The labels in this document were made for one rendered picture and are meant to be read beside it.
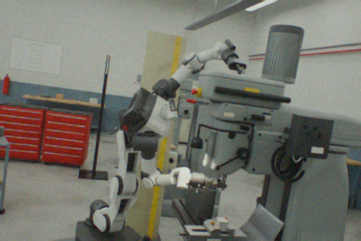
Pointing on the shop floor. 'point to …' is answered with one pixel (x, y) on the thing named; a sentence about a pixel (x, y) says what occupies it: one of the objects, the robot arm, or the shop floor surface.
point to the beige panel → (177, 51)
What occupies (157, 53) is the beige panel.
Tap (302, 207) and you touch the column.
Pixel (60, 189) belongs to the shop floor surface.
